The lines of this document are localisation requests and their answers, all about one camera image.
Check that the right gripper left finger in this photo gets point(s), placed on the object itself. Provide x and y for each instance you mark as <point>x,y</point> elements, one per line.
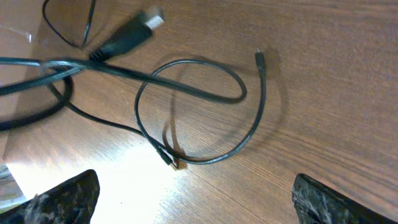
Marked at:
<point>72,201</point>

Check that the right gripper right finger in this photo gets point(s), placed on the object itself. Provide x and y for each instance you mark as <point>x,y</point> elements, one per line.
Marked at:
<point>316,203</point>

